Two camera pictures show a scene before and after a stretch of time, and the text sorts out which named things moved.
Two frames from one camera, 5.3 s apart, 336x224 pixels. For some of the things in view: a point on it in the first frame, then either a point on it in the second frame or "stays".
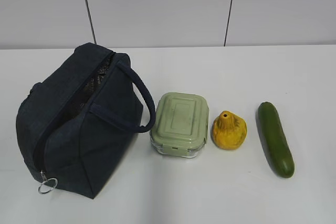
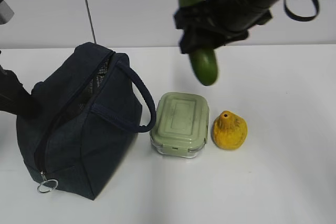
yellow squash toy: (229, 130) stays
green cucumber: (274, 140) to (203, 61)
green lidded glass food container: (180, 125) stays
